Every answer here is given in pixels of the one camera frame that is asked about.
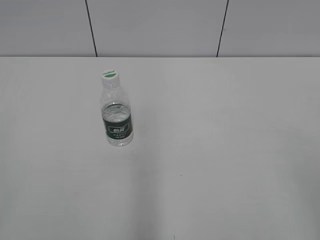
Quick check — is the white green bottle cap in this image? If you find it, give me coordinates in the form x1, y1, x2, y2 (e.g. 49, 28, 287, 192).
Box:
101, 69, 120, 85

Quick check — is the clear cestbon water bottle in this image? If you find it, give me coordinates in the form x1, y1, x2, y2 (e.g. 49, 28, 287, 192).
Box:
100, 83, 134, 147

